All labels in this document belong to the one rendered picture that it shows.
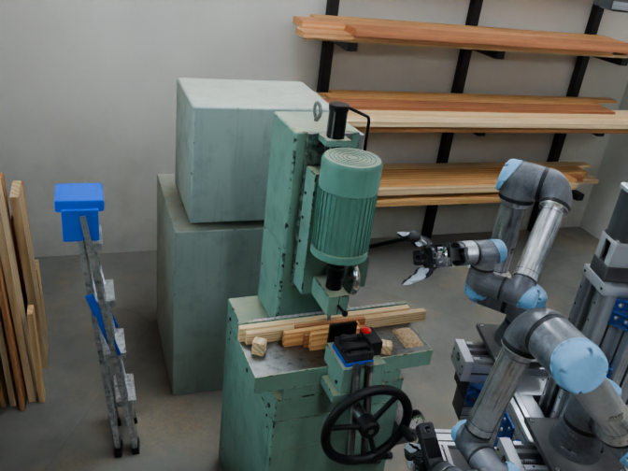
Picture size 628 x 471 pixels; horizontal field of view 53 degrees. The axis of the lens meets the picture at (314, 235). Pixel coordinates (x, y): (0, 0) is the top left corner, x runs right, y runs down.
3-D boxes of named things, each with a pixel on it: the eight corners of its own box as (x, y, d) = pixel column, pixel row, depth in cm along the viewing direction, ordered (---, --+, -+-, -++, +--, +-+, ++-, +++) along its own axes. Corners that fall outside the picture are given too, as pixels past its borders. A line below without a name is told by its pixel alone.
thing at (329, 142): (324, 163, 188) (331, 107, 181) (314, 153, 195) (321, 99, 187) (349, 162, 191) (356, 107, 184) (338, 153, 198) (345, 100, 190)
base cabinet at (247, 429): (255, 576, 224) (271, 424, 192) (217, 455, 271) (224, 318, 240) (368, 544, 241) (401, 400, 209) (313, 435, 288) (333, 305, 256)
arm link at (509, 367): (511, 286, 154) (438, 439, 172) (537, 311, 144) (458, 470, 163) (548, 291, 158) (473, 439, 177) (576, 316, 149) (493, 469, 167)
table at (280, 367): (262, 417, 177) (264, 400, 174) (234, 350, 201) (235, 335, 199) (446, 383, 199) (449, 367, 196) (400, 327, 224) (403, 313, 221)
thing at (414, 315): (246, 345, 195) (247, 335, 193) (244, 341, 197) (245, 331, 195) (424, 321, 219) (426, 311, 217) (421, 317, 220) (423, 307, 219)
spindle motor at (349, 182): (322, 269, 183) (336, 169, 169) (301, 241, 197) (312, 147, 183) (377, 264, 189) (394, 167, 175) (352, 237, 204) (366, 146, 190)
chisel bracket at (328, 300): (325, 321, 197) (329, 297, 193) (309, 296, 208) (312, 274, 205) (347, 318, 200) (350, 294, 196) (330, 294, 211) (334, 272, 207)
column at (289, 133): (274, 330, 221) (293, 132, 189) (255, 296, 239) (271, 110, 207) (332, 322, 229) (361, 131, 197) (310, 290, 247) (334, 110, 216)
